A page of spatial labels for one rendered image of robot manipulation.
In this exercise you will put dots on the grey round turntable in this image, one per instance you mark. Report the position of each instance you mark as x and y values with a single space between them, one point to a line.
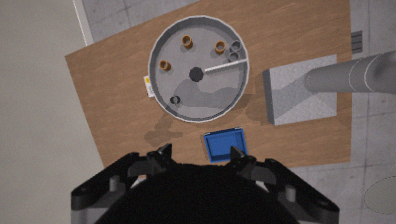
205 93

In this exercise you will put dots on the bronze bushing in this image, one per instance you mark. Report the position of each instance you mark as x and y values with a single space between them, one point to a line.
162 63
185 39
219 43

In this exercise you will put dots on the grey metal ring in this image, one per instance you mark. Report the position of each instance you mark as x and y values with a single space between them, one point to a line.
171 100
235 43
234 53

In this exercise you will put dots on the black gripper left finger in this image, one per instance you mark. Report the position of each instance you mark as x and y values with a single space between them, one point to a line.
92 198

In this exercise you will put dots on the blue open crate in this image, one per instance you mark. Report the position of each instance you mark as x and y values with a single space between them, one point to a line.
219 144

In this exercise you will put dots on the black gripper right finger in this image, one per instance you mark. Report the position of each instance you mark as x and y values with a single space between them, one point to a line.
303 201

